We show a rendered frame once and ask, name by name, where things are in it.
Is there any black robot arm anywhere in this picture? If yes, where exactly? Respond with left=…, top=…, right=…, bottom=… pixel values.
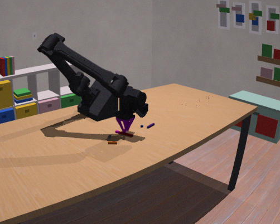
left=37, top=33, right=148, bottom=118

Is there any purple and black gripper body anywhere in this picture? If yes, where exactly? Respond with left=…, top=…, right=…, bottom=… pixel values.
left=114, top=101, right=135, bottom=120

